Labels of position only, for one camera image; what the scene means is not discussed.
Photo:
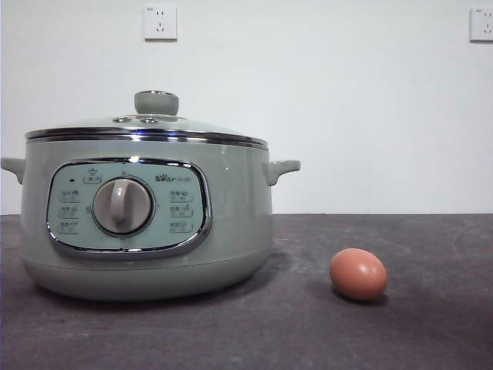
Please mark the white wall socket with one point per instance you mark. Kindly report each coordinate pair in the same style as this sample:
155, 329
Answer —
161, 23
482, 25

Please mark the brown egg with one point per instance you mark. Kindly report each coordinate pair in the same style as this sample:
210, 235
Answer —
358, 274

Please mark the pale green electric cooking pot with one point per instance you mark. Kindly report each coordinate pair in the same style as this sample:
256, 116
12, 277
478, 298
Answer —
231, 216

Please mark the glass lid with green knob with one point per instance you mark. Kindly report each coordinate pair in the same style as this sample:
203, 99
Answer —
156, 103

